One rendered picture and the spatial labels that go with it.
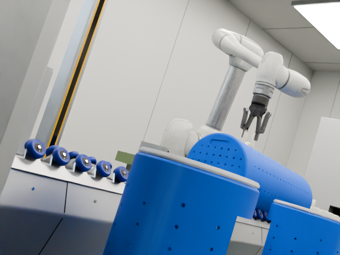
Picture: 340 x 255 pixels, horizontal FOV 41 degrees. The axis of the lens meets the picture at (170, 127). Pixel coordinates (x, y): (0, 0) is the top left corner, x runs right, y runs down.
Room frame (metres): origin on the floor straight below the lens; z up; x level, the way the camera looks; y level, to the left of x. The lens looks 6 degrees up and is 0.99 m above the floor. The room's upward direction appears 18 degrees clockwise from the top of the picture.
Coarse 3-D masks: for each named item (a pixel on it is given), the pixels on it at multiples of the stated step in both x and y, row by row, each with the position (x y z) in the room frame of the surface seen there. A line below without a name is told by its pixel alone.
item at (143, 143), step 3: (141, 141) 1.51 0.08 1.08; (144, 141) 1.51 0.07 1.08; (141, 144) 1.51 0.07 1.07; (144, 144) 1.50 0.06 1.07; (147, 144) 1.50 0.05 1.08; (150, 144) 1.49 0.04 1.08; (153, 144) 1.48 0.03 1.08; (150, 147) 1.49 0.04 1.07; (153, 147) 1.48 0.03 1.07; (156, 147) 1.47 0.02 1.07; (159, 147) 1.47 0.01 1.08; (162, 147) 1.46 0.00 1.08; (165, 147) 1.46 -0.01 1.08; (138, 150) 1.51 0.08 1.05; (162, 150) 1.46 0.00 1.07; (165, 150) 1.46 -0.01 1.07
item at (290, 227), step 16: (272, 208) 1.65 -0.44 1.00; (288, 208) 1.57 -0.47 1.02; (272, 224) 1.61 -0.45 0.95; (288, 224) 1.56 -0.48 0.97; (304, 224) 1.53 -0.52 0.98; (320, 224) 1.52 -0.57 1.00; (336, 224) 1.52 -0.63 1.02; (272, 240) 1.59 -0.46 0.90; (288, 240) 1.55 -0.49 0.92; (304, 240) 1.52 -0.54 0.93; (320, 240) 1.75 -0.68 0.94; (336, 240) 1.53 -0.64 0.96
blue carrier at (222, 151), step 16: (208, 144) 1.86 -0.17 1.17; (224, 144) 1.82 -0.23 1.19; (240, 144) 1.78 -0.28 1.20; (208, 160) 1.85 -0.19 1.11; (224, 160) 1.81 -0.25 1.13; (240, 160) 1.77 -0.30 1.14; (256, 160) 1.84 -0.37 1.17; (272, 160) 2.08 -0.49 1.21; (256, 176) 1.82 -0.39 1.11; (272, 176) 1.96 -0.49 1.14; (288, 176) 2.16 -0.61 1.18; (272, 192) 1.99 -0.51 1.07; (288, 192) 2.14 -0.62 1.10; (304, 192) 2.33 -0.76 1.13; (256, 208) 2.02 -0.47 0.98
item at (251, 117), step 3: (252, 108) 2.02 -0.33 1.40; (252, 111) 2.02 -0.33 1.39; (249, 114) 2.02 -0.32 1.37; (249, 117) 2.03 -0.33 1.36; (252, 117) 2.03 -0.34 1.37; (249, 120) 2.02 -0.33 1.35; (246, 123) 2.03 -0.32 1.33; (249, 123) 2.03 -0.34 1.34; (246, 126) 2.03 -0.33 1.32; (243, 129) 2.03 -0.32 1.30
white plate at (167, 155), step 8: (144, 152) 0.96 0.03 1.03; (152, 152) 0.92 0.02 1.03; (160, 152) 0.91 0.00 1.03; (176, 160) 0.89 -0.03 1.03; (184, 160) 0.88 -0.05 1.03; (192, 160) 0.88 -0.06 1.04; (200, 168) 0.88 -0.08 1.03; (208, 168) 0.88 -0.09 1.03; (216, 168) 0.88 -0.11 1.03; (224, 176) 0.89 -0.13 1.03; (232, 176) 0.89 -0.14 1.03; (240, 176) 0.90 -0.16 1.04; (248, 184) 0.92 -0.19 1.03; (256, 184) 0.94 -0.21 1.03
